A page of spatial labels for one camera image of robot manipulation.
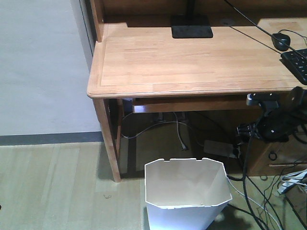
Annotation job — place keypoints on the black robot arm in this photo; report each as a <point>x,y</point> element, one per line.
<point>295,104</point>

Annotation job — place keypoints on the white plastic trash bin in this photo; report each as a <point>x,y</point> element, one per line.
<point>185,194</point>

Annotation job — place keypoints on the black monitor stand base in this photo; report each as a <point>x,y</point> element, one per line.
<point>190,25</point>

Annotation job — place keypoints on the white power strip under desk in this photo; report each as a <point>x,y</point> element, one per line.
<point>219,148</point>

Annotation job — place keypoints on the black keyboard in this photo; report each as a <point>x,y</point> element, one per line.
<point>296,62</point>

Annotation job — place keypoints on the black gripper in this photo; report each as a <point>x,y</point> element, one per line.
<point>270,129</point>

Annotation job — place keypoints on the wooden desk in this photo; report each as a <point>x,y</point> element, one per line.
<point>135,56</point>

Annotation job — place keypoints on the black computer mouse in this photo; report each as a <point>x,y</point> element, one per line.
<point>281,41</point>

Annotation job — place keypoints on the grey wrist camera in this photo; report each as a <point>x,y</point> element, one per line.
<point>257,98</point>

